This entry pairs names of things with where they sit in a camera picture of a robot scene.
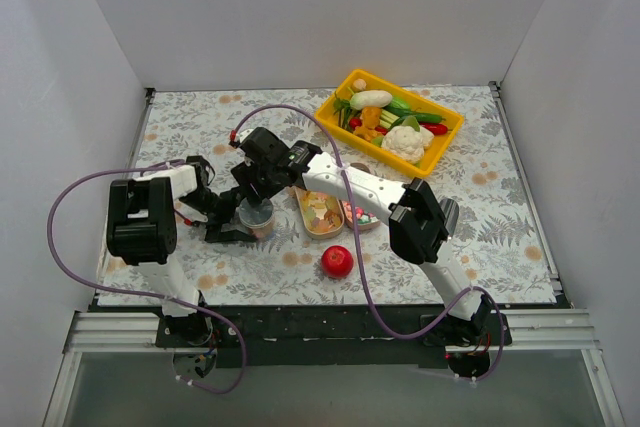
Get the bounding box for silver jar lid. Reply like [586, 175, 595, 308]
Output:
[237, 199, 274, 228]

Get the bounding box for clear glass jar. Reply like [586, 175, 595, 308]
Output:
[240, 218, 275, 241]

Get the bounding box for beige tray gummy candies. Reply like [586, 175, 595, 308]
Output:
[295, 187, 345, 240]

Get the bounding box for pink tray colourful candies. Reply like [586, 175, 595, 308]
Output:
[341, 201, 381, 231]

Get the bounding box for metal scoop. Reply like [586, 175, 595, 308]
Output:
[439, 197, 460, 238]

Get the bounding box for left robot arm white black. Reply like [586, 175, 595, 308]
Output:
[106, 155, 256, 347]

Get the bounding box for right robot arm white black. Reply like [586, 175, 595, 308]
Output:
[230, 127, 491, 345]

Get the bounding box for red apple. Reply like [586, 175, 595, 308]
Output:
[321, 245, 354, 279]

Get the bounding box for orange yellow pepper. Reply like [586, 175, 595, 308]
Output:
[354, 107, 382, 142]

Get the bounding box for white eggplant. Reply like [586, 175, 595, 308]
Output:
[349, 90, 393, 111]

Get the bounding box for small beige mushroom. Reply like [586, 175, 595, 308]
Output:
[353, 79, 367, 91]

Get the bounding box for white cauliflower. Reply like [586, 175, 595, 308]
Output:
[381, 125, 435, 165]

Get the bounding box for yellow plastic bin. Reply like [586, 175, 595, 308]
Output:
[314, 69, 464, 178]

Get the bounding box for green cucumber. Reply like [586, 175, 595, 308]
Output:
[384, 106, 445, 124]

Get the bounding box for red chili pepper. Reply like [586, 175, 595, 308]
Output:
[421, 123, 449, 136]

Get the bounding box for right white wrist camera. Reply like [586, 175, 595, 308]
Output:
[235, 129, 253, 144]

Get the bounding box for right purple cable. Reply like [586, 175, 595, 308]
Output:
[228, 104, 506, 381]

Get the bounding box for purple cable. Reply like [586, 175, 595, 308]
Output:
[228, 104, 506, 381]
[47, 159, 249, 395]

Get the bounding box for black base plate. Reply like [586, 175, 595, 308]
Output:
[155, 302, 512, 369]

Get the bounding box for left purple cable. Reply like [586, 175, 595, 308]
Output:
[47, 159, 249, 395]

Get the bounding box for aluminium rail frame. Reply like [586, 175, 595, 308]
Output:
[43, 81, 625, 426]

